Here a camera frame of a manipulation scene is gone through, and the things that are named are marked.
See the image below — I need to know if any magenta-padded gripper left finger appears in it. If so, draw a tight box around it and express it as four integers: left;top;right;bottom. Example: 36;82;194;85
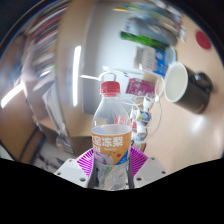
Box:
54;148;98;188

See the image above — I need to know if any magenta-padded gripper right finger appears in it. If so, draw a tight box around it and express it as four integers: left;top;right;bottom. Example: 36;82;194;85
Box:
126;146;168;190

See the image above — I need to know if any clear red-capped drink bottle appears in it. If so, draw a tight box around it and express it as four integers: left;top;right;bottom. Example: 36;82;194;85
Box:
90;79;134;191

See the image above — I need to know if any pink pouch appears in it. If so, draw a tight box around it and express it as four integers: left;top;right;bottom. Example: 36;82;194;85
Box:
125;77;157;98

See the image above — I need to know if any black mug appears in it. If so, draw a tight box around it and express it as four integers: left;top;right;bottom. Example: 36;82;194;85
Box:
163;61;214;115

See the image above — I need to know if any white ceiling light tube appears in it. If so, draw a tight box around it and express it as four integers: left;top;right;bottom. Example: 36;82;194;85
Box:
0;83;26;109

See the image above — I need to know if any dark green bottle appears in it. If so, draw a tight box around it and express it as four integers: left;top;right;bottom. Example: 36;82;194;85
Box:
119;30;169;53

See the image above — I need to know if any flat round red coaster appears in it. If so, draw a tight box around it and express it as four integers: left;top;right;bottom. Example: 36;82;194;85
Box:
195;30;212;50

